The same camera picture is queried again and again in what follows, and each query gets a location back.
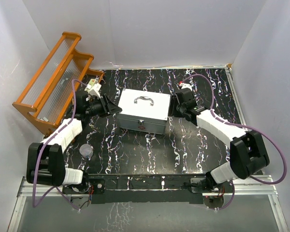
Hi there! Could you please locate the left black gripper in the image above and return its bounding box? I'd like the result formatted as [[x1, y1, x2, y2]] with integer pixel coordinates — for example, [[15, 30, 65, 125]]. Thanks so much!
[[87, 95, 123, 119]]

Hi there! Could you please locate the grey metal case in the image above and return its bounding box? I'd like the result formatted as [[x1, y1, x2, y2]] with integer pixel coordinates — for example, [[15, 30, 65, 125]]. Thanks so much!
[[116, 88, 171, 135]]

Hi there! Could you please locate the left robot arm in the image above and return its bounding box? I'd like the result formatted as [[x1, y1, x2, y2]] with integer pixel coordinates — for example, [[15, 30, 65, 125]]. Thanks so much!
[[26, 90, 122, 193]]

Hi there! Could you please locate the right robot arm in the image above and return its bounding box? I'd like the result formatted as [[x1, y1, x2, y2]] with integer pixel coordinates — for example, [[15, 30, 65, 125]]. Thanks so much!
[[169, 88, 270, 192]]

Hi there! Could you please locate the green white medicine box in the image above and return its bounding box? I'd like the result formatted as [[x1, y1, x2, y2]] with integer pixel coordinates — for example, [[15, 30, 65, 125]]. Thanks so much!
[[85, 78, 100, 91]]

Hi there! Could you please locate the clear round container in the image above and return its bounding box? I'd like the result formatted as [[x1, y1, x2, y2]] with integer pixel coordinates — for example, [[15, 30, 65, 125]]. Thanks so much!
[[79, 144, 93, 159]]

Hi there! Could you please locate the wooden shelf rack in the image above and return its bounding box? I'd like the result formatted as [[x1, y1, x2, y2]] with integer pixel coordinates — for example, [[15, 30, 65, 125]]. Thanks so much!
[[13, 32, 104, 136]]

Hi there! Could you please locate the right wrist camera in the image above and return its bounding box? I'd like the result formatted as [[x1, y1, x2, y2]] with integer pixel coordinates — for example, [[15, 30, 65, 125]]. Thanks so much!
[[179, 82, 192, 91]]

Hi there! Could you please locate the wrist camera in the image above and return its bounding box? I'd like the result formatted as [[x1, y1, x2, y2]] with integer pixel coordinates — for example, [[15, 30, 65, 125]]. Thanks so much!
[[179, 82, 192, 91], [85, 83, 101, 99]]

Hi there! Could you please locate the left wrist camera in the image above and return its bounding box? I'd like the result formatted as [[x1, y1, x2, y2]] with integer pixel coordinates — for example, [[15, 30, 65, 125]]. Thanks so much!
[[85, 83, 101, 99]]

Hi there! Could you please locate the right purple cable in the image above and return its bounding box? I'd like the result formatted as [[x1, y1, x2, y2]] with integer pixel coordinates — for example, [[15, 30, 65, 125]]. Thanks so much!
[[182, 73, 288, 211]]

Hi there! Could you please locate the purple cable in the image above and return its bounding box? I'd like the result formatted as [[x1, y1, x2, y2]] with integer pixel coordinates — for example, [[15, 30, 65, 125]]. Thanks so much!
[[182, 73, 288, 211], [31, 79, 92, 211]]

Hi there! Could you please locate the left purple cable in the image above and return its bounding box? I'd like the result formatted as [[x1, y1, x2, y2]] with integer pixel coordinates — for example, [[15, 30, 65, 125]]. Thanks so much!
[[31, 79, 92, 211]]

